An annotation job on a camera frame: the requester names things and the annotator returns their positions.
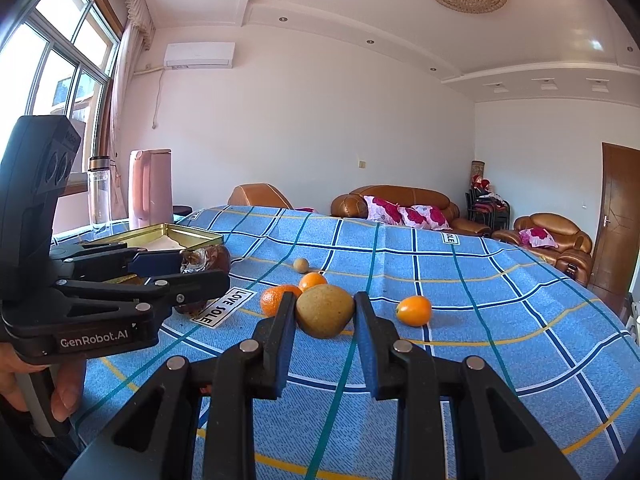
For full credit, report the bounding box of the pink electric kettle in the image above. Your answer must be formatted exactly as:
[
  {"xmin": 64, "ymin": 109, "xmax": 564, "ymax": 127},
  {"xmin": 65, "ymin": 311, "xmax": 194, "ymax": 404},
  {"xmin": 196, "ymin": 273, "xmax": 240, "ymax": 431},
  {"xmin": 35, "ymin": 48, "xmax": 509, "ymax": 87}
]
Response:
[{"xmin": 128, "ymin": 148, "xmax": 174, "ymax": 230}]

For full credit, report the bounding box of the white wall air conditioner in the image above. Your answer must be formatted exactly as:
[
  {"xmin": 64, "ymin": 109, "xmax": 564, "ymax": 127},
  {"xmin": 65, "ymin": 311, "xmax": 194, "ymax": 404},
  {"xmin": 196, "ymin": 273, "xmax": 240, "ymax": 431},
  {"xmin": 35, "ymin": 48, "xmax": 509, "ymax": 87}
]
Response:
[{"xmin": 164, "ymin": 42, "xmax": 235, "ymax": 70}]

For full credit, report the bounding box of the pink curtain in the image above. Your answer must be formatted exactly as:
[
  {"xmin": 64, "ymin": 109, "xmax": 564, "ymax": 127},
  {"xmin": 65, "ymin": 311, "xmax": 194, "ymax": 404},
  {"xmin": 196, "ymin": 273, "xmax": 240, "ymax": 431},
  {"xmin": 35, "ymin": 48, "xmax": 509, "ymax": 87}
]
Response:
[{"xmin": 96, "ymin": 0, "xmax": 156, "ymax": 162}]

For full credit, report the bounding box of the small tan longan fruit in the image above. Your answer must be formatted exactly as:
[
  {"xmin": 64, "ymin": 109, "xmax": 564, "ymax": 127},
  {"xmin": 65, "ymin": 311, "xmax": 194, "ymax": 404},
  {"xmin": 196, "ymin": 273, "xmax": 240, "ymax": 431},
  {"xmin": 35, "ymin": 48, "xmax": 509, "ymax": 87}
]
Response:
[{"xmin": 293, "ymin": 258, "xmax": 309, "ymax": 274}]

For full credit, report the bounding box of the dark brown water chestnut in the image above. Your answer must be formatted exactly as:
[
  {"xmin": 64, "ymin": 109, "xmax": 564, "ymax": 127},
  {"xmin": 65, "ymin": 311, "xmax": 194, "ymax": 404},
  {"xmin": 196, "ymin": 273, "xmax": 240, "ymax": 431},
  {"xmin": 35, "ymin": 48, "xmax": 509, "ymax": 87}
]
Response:
[{"xmin": 175, "ymin": 245, "xmax": 230, "ymax": 314}]

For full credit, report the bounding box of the stack of dark chairs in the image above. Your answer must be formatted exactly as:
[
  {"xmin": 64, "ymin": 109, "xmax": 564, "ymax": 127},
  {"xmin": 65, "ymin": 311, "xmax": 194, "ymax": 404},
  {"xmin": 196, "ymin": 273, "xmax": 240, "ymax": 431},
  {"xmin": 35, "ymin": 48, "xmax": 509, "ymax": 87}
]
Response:
[{"xmin": 465, "ymin": 174, "xmax": 511, "ymax": 232}]

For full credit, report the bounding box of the gold metal tin tray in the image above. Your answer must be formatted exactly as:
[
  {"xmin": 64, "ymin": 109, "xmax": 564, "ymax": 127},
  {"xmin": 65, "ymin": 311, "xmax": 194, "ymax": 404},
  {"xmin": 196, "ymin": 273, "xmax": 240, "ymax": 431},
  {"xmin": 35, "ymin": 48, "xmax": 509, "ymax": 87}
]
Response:
[{"xmin": 89, "ymin": 223, "xmax": 224, "ymax": 252}]

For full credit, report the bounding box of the brown leather armchair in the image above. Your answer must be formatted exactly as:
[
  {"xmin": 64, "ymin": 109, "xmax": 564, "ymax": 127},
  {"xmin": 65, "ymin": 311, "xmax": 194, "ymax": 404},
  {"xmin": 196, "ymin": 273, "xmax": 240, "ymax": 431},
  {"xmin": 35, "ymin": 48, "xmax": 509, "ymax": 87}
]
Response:
[
  {"xmin": 491, "ymin": 212, "xmax": 593, "ymax": 286},
  {"xmin": 227, "ymin": 183, "xmax": 293, "ymax": 209}
]

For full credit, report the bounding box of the window with frame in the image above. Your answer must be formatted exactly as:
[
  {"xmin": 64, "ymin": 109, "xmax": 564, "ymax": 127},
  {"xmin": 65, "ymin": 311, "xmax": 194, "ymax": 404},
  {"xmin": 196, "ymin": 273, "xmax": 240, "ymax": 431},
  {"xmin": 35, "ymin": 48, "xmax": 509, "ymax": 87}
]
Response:
[{"xmin": 1, "ymin": 0, "xmax": 127, "ymax": 193}]

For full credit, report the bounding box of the blue plaid tablecloth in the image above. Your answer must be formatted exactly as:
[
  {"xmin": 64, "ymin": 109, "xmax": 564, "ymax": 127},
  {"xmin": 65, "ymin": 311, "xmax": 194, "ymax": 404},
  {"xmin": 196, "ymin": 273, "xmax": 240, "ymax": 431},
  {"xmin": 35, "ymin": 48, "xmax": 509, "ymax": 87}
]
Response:
[{"xmin": 52, "ymin": 204, "xmax": 639, "ymax": 480}]

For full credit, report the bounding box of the small orange kumquat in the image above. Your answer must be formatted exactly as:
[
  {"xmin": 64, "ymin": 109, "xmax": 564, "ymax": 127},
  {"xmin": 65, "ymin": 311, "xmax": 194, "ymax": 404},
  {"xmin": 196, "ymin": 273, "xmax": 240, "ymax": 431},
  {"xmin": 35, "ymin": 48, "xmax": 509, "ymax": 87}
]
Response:
[
  {"xmin": 396, "ymin": 296, "xmax": 432, "ymax": 327},
  {"xmin": 298, "ymin": 272, "xmax": 328, "ymax": 292}
]

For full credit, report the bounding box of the pink floral cushion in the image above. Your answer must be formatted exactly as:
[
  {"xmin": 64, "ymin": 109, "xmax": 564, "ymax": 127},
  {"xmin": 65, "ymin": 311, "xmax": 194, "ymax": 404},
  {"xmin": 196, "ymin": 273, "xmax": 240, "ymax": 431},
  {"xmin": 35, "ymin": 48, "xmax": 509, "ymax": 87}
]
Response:
[
  {"xmin": 400, "ymin": 205, "xmax": 451, "ymax": 231},
  {"xmin": 363, "ymin": 195, "xmax": 404, "ymax": 226},
  {"xmin": 518, "ymin": 226, "xmax": 559, "ymax": 249}
]

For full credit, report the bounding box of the clear glass water bottle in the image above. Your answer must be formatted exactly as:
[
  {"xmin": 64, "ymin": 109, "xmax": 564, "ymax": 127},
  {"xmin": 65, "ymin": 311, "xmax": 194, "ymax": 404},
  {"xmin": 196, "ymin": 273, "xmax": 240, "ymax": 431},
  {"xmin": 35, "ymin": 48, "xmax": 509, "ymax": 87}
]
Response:
[{"xmin": 87, "ymin": 156, "xmax": 112, "ymax": 231}]

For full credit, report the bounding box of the brown wooden door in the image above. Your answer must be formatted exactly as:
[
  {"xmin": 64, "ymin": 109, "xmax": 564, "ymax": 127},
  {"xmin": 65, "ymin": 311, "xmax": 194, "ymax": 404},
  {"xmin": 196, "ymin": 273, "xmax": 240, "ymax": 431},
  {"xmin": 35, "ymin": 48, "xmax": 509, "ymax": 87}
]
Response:
[{"xmin": 589, "ymin": 143, "xmax": 639, "ymax": 318}]

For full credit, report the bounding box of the orange tangerine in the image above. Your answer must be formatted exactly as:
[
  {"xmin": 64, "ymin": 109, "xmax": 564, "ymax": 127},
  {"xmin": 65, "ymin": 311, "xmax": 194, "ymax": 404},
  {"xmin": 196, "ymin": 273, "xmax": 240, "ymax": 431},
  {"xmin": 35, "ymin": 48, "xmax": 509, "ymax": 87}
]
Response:
[{"xmin": 260, "ymin": 285, "xmax": 302, "ymax": 318}]

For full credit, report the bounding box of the person left hand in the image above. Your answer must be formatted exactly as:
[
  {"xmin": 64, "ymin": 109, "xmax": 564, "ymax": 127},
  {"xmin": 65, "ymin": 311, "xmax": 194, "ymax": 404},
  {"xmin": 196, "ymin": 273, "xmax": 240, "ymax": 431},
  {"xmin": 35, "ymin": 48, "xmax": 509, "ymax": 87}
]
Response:
[{"xmin": 1, "ymin": 342, "xmax": 87, "ymax": 422}]

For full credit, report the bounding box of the brown leather three-seat sofa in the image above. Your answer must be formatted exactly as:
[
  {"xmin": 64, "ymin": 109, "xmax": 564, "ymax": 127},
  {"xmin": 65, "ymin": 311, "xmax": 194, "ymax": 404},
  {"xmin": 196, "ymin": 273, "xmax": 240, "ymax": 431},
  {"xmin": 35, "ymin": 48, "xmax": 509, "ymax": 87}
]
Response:
[{"xmin": 331, "ymin": 184, "xmax": 490, "ymax": 236}]

